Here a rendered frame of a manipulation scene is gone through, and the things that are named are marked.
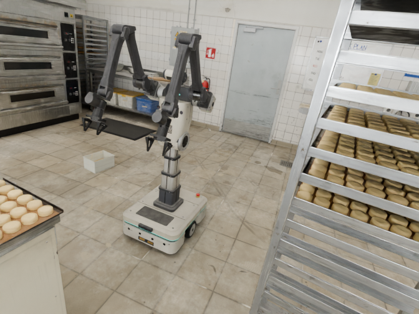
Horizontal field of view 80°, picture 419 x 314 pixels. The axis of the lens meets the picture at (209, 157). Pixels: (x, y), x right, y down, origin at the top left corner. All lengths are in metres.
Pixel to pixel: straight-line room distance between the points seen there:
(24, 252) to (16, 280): 0.11
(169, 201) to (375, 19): 1.84
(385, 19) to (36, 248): 1.31
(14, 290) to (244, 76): 4.53
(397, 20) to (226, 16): 4.47
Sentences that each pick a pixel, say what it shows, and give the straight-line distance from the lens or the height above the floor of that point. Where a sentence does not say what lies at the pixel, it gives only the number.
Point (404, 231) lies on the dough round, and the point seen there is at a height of 1.15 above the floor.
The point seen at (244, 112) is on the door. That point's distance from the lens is 5.08.
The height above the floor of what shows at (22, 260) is 0.78.
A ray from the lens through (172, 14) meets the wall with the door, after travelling 5.56.
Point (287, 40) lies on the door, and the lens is 4.90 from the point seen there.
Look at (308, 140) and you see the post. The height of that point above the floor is 1.36.
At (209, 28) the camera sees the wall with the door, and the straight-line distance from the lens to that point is 5.21.
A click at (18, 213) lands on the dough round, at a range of 1.17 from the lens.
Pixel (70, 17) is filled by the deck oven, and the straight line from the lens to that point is 5.17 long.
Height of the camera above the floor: 1.57
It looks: 23 degrees down
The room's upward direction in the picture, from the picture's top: 8 degrees clockwise
